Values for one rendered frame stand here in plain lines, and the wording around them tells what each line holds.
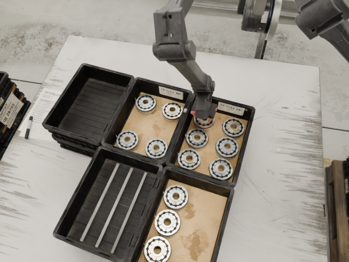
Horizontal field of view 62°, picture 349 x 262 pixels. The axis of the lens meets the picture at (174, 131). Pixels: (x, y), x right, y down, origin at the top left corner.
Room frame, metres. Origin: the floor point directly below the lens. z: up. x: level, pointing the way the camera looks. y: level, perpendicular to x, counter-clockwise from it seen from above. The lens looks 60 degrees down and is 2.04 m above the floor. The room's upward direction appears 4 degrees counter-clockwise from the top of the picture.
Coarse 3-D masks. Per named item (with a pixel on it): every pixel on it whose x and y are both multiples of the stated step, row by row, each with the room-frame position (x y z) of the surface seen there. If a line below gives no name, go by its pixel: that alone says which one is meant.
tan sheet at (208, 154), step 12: (192, 120) 0.74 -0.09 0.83; (204, 120) 0.74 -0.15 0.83; (216, 120) 0.73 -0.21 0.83; (240, 120) 0.73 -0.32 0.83; (216, 132) 0.67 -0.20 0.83; (240, 144) 0.60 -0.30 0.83; (204, 156) 0.55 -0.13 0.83; (216, 156) 0.54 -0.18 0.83; (204, 168) 0.49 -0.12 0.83; (228, 180) 0.43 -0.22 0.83
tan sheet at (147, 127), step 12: (156, 96) 0.90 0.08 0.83; (156, 108) 0.83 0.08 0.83; (132, 120) 0.77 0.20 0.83; (144, 120) 0.76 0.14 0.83; (156, 120) 0.76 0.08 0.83; (144, 132) 0.69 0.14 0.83; (156, 132) 0.69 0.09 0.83; (168, 132) 0.69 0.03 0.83; (144, 144) 0.63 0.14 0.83; (168, 144) 0.62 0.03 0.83
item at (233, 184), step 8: (192, 96) 0.81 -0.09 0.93; (240, 104) 0.75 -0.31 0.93; (184, 120) 0.68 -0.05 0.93; (248, 128) 0.62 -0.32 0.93; (176, 136) 0.61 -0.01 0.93; (248, 136) 0.58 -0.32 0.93; (176, 144) 0.57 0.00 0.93; (168, 160) 0.50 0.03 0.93; (240, 160) 0.47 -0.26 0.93; (176, 168) 0.46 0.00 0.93; (184, 168) 0.45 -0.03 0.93; (200, 176) 0.42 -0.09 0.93; (208, 176) 0.41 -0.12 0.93; (232, 184) 0.37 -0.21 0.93
